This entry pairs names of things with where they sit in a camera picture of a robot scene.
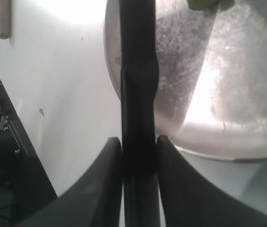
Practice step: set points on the round steel plate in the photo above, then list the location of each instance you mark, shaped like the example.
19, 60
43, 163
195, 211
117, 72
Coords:
212, 95

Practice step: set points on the green cucumber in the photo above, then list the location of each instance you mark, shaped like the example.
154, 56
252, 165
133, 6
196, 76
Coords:
201, 5

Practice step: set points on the black handled knife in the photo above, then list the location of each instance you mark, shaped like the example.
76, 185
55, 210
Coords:
139, 84

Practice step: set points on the wooden dowel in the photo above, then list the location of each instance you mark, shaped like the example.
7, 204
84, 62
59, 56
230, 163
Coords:
5, 19

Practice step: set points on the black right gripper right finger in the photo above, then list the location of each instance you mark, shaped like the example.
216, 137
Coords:
189, 200

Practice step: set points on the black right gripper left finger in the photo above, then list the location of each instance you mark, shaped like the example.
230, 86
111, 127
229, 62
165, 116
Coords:
93, 201

